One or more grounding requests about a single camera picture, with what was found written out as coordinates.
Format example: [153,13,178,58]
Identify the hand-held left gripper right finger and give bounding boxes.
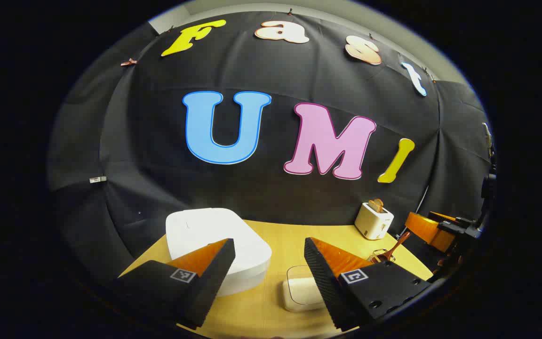
[304,237,434,332]

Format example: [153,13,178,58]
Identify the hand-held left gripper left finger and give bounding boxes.
[111,238,236,330]

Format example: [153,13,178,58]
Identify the clear box of white rice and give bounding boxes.
[283,265,329,312]

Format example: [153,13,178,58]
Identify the brown wooden spoon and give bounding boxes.
[378,231,411,262]

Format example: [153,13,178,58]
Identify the white rice cooker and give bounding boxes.
[166,208,272,297]

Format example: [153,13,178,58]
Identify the wire chopstick holder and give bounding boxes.
[368,248,397,264]

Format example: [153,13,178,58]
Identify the white toaster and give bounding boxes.
[355,202,394,241]

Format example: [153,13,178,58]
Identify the black backdrop cloth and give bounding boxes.
[48,10,495,283]

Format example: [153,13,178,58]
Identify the white power cable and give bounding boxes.
[396,186,430,236]

